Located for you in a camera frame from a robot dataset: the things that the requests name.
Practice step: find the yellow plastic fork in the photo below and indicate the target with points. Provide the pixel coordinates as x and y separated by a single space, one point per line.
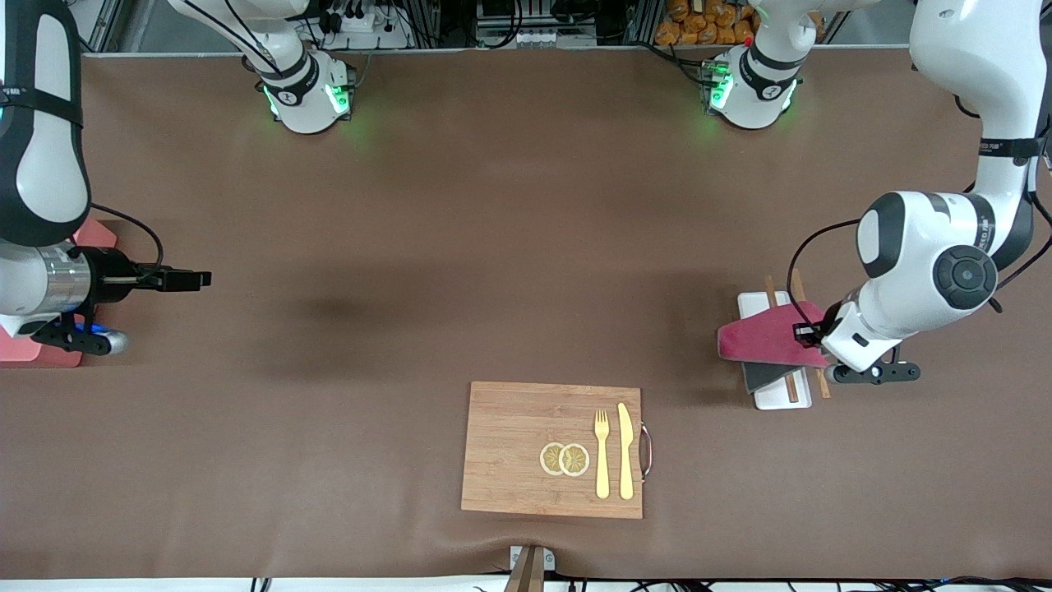
602 469

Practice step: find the pink plastic bin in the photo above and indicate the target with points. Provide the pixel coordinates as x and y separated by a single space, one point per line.
41 355

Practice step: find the yellow plastic knife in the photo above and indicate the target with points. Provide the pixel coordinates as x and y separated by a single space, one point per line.
626 460

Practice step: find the white power strip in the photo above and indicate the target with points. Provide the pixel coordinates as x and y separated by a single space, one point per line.
534 37
362 25

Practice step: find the overlapped lemon slice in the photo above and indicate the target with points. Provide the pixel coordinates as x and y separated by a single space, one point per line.
549 459

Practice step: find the orange snack packets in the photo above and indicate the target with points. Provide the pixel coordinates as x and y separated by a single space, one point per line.
699 20

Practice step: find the whole lemon slice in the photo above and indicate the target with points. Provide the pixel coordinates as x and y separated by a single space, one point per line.
574 460

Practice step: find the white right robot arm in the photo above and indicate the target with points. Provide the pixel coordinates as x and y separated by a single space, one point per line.
49 164

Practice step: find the red and grey cloth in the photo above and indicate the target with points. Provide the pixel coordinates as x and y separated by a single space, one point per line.
764 341

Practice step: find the aluminium frame strut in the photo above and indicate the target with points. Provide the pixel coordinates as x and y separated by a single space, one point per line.
103 25

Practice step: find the white rectangular tray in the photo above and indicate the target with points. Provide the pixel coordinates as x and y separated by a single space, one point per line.
772 401

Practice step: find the metal bracket with tan bar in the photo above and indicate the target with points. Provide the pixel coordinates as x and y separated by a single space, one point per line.
530 567

